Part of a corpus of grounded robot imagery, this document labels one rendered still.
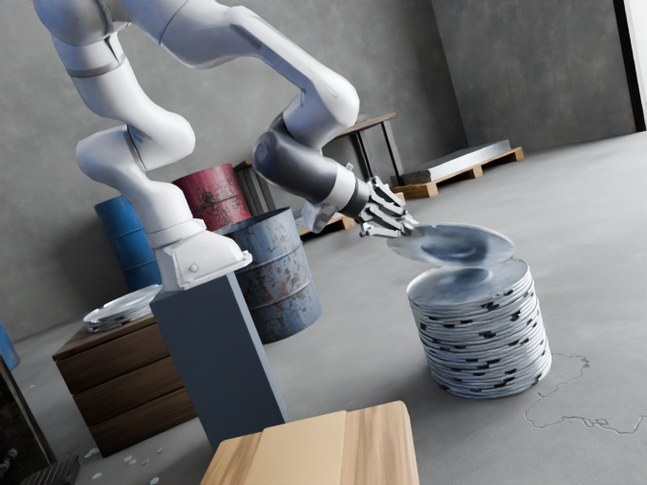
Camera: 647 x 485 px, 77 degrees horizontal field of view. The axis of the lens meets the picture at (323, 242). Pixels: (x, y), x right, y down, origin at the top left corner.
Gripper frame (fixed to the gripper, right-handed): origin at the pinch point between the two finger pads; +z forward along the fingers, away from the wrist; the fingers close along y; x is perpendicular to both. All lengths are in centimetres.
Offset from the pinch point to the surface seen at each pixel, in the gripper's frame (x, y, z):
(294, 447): -15, -41, -34
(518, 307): -13.4, -13.3, 22.2
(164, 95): 325, 195, 8
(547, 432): -18.6, -37.3, 23.3
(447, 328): -1.1, -19.5, 14.7
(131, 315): 79, -25, -30
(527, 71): 104, 285, 285
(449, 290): 0.9, -10.0, 17.4
